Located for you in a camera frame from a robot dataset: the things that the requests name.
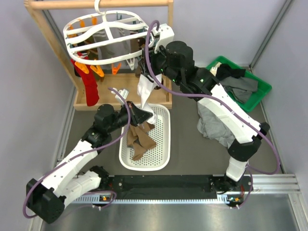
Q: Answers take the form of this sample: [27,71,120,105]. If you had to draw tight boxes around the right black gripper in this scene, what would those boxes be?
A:
[138,41,181,87]

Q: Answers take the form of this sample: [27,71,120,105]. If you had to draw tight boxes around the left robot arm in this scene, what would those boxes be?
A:
[23,101,154,224]

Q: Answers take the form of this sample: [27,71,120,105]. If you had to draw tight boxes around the wooden drying rack frame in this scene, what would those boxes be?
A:
[24,0,173,111]

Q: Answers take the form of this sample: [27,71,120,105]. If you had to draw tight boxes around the grey striped sock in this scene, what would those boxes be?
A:
[93,30,130,59]

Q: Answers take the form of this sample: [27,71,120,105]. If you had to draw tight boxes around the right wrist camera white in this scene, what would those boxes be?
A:
[151,24,174,53]

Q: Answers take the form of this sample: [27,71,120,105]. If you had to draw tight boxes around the grey cloth on table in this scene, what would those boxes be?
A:
[197,103,235,148]

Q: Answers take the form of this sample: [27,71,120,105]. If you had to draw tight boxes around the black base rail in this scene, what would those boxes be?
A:
[101,175,251,200]

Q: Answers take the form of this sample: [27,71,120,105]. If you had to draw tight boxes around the white perforated plastic basket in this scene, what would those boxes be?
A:
[118,103,171,171]

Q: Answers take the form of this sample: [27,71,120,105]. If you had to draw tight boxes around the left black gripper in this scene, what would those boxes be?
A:
[107,101,153,134]

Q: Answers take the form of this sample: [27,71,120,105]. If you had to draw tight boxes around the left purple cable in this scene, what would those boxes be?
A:
[23,87,132,218]

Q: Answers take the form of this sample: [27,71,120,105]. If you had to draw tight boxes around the red sock right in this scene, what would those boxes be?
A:
[70,59,99,106]

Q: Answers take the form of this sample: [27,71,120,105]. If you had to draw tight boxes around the clothes pile in bin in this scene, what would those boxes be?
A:
[210,62,258,103]

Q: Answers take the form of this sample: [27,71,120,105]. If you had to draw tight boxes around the purple cable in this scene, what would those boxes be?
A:
[144,20,281,210]
[23,87,132,218]

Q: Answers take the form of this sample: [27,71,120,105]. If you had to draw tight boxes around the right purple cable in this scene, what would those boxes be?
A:
[144,20,281,210]

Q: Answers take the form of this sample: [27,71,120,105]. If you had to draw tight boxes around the green plastic bin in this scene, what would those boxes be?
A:
[206,56,272,112]

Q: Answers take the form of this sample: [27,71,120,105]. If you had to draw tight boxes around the brown argyle sock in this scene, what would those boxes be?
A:
[130,29,145,53]

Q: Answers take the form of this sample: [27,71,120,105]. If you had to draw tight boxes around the olive striped sock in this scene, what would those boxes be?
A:
[84,37,99,60]

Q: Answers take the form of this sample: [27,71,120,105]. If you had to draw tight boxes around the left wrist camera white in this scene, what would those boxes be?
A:
[112,88,129,105]

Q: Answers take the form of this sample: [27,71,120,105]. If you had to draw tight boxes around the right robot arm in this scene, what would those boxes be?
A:
[137,41,270,193]

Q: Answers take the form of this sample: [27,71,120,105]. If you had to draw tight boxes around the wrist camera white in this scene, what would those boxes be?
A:
[151,24,174,53]
[112,88,129,105]

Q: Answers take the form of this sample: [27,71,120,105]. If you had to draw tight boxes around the tan ribbed sock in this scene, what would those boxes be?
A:
[127,122,156,161]

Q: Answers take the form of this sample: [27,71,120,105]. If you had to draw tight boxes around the white oval clip hanger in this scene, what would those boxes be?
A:
[63,0,148,70]

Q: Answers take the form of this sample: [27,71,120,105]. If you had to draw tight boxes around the white sock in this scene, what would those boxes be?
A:
[137,74,157,125]

